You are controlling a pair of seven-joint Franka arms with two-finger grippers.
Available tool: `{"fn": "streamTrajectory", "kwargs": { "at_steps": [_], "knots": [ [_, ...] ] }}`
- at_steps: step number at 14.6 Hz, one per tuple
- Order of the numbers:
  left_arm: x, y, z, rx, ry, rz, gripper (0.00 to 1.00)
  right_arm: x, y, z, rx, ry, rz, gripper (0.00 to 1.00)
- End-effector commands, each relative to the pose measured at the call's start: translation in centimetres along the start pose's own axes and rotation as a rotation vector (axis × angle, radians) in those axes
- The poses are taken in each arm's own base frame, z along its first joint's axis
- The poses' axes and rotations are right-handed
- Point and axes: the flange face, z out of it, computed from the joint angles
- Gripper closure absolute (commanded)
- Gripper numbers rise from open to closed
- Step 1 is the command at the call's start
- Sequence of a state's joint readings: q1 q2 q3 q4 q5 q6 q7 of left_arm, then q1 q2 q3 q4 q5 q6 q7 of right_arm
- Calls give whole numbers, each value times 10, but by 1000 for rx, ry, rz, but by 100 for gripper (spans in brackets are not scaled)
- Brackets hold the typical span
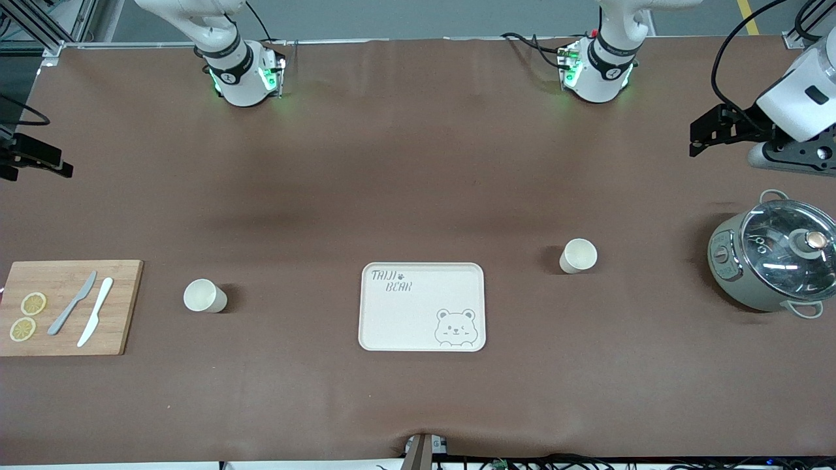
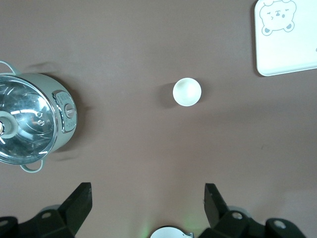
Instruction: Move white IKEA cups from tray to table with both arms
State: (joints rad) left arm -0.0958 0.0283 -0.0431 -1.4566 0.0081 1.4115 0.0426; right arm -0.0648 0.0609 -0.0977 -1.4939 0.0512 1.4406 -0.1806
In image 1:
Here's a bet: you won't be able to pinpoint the white IKEA cup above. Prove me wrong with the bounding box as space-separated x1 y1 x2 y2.
183 279 229 314
559 238 598 275

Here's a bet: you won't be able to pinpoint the glass pot lid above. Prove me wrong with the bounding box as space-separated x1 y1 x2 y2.
740 199 836 301

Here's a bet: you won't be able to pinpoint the grey plastic knife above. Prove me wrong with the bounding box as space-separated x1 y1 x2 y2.
48 271 98 336

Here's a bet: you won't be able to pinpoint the grey electric cooking pot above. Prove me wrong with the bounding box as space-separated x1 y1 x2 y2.
707 189 836 319

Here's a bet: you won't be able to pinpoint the white plastic knife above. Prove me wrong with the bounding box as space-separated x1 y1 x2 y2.
77 277 114 348

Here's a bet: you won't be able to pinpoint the wooden cutting board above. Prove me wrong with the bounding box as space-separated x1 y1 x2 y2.
0 260 144 357

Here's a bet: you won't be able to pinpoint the brown table cover mat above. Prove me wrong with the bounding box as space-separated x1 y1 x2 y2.
0 36 836 465

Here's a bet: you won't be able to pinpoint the cream bear print tray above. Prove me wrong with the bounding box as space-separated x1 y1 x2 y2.
358 262 487 353

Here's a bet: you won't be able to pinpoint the metal table clamp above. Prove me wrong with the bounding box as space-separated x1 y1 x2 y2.
404 432 449 470

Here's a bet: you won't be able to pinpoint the aluminium frame profile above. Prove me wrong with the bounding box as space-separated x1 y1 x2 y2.
780 0 836 50
0 0 99 59

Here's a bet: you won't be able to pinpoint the black left base cables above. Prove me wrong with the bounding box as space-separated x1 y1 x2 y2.
501 31 569 69

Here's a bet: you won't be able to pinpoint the black right base cable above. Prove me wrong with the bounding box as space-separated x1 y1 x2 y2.
245 3 272 43

